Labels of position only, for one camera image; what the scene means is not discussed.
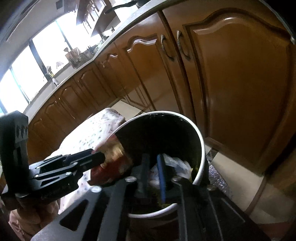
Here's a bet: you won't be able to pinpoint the wooden knife block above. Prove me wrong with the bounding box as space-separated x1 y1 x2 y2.
64 48 81 68

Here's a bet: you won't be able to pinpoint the kitchen faucet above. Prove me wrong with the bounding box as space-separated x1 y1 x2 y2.
44 66 58 86

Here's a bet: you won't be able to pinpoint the grey crumpled paper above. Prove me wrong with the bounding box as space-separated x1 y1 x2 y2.
148 154 193 189

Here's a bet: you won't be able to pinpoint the white rimmed black trash bin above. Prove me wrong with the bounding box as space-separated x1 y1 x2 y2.
114 110 209 241

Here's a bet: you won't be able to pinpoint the red snack wrapper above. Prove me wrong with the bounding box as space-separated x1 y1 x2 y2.
88 135 132 186

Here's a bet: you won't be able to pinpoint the black wok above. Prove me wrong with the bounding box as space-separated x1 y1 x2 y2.
104 0 149 15

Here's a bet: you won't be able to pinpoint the left hand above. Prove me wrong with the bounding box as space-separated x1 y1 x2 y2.
9 199 60 240

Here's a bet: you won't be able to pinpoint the white dotted tablecloth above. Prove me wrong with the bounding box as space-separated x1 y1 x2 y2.
47 108 125 213

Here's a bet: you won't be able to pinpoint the brown wooden kitchen cabinets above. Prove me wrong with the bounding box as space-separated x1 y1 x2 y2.
28 1 295 173

